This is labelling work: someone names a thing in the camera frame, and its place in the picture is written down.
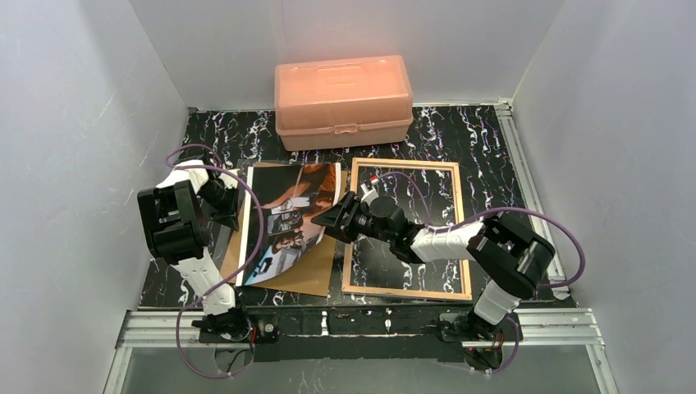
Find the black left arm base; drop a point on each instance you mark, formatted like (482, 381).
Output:
(239, 325)

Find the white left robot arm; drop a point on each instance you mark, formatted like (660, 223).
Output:
(174, 214)

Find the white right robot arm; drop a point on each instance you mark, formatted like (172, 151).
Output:
(514, 257)

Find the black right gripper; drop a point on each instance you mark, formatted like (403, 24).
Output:
(352, 217)

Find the printed photo with white border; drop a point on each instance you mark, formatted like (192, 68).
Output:
(277, 230)

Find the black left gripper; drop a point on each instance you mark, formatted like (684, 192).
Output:
(226, 200)

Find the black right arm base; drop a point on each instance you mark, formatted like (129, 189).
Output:
(469, 327)

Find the aluminium right side rail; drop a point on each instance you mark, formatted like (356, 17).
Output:
(504, 113)

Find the clear acrylic sheet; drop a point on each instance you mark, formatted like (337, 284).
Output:
(236, 249)

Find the aluminium front rail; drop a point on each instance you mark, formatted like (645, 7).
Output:
(538, 327)

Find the translucent orange plastic box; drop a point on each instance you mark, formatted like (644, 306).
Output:
(342, 103)

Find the white wooden picture frame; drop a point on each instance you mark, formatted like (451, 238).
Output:
(411, 195)

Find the aluminium rail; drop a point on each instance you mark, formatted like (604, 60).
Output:
(504, 113)
(538, 327)

